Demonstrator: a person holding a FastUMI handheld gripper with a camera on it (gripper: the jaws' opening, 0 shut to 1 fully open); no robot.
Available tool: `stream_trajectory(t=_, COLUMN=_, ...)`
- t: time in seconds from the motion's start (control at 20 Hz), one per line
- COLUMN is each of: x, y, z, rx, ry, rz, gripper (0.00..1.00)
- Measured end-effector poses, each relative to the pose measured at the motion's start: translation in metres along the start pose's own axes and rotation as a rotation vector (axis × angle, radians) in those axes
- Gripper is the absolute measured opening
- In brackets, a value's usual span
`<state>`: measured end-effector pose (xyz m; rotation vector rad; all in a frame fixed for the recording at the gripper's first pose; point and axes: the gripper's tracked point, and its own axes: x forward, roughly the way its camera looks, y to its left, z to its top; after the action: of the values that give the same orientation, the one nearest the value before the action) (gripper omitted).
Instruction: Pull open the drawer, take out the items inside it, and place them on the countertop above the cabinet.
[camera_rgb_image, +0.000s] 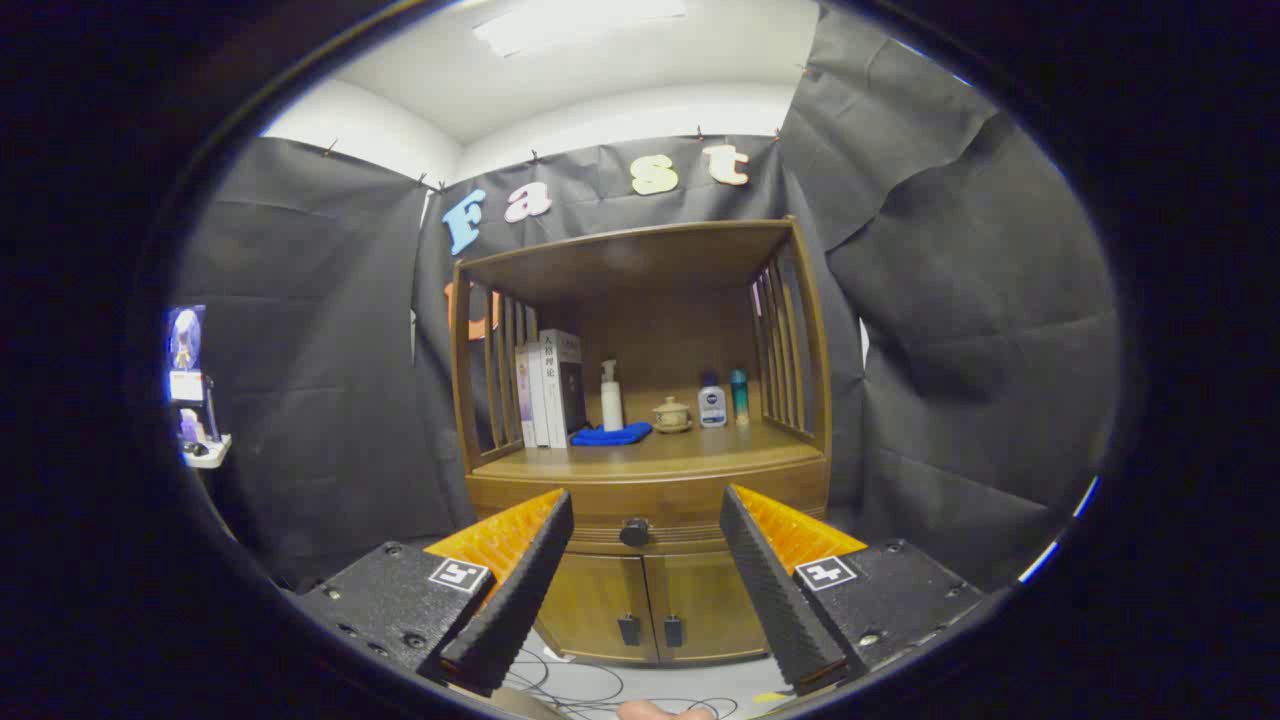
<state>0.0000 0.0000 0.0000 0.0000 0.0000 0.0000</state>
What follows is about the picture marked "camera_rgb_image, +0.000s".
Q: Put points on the white pump bottle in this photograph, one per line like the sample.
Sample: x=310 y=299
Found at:
x=612 y=405

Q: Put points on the beige lidded teacup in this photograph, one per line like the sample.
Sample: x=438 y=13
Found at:
x=671 y=414

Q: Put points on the white book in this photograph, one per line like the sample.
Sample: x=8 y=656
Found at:
x=541 y=395

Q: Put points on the wooden countertop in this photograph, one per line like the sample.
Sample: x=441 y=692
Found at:
x=700 y=450

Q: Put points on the grey book with portrait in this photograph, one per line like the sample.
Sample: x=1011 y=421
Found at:
x=572 y=390

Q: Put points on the yellow tape piece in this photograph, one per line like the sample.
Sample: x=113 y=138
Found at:
x=770 y=696

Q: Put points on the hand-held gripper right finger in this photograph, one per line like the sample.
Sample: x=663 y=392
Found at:
x=770 y=600

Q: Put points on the teal slim bottle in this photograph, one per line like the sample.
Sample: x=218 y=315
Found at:
x=739 y=398

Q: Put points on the lilac book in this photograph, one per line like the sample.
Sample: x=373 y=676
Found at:
x=523 y=400

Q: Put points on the blue folded cloth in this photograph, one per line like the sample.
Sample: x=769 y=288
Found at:
x=610 y=435

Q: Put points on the white lotion bottle blue cap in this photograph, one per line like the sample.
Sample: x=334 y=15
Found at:
x=712 y=408

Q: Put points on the wooden drawer with black knob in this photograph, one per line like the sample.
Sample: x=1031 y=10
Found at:
x=650 y=495

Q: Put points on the wooden cabinet door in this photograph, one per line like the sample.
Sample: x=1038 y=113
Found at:
x=590 y=600
x=710 y=600

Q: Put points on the wooden cabinet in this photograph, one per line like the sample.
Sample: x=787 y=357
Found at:
x=650 y=330

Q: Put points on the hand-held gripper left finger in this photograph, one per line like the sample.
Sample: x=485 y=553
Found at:
x=520 y=600

